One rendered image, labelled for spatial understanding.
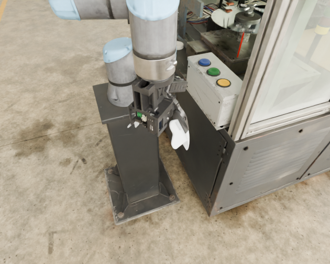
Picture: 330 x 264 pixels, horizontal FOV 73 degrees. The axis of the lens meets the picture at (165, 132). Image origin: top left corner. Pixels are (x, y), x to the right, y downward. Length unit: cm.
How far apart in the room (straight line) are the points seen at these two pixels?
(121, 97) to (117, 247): 86
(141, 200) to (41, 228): 60
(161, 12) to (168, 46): 5
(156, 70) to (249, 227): 125
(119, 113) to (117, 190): 75
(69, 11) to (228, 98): 50
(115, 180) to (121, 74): 90
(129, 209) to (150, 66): 118
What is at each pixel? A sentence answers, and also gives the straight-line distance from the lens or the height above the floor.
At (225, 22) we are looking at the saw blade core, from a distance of 113.
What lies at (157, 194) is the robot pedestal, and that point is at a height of 2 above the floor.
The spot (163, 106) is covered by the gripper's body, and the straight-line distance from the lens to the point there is 44.
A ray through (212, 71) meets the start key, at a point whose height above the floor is 91.
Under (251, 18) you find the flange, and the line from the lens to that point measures 117.
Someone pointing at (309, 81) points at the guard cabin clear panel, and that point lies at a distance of 88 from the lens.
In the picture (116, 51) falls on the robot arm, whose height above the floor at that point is 97.
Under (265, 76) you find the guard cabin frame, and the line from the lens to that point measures 67.
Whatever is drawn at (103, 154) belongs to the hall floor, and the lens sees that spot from 174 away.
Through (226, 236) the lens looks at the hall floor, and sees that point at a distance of 145.
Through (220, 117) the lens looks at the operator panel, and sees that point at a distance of 79.
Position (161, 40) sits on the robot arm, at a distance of 36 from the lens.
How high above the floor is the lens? 133
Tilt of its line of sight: 47 degrees down
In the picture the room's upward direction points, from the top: straight up
